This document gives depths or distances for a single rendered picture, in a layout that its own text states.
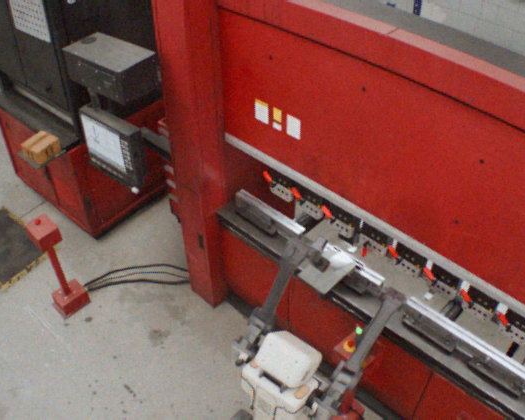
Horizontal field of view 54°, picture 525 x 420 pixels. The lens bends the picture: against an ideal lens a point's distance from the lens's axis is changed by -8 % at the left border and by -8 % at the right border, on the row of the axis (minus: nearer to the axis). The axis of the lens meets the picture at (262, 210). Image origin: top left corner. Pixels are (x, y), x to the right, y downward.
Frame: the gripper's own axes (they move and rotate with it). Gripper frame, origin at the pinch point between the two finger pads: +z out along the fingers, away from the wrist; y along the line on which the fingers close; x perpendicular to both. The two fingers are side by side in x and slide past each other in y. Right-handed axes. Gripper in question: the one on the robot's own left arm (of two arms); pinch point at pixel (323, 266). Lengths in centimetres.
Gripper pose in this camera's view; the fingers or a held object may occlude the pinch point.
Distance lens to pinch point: 279.1
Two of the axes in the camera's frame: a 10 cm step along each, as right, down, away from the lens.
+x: -5.8, 8.1, -1.0
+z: 3.7, 3.8, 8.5
